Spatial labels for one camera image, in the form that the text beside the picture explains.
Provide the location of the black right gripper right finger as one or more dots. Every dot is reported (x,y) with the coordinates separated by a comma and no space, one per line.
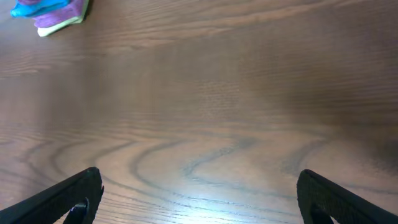
(323,201)

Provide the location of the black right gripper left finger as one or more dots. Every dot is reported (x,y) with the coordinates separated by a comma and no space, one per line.
(78,197)

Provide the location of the bottom folded green cloth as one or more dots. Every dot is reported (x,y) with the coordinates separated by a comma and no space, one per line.
(43,32)

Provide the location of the lower folded purple cloth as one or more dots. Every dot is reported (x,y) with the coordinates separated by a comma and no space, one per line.
(76,9)

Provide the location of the folded purple cloth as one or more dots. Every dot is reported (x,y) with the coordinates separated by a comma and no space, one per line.
(76,9)
(28,2)

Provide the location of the folded blue cloth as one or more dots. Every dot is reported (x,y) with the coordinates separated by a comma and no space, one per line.
(34,10)

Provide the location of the top folded purple cloth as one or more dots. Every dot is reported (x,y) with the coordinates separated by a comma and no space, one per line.
(28,2)

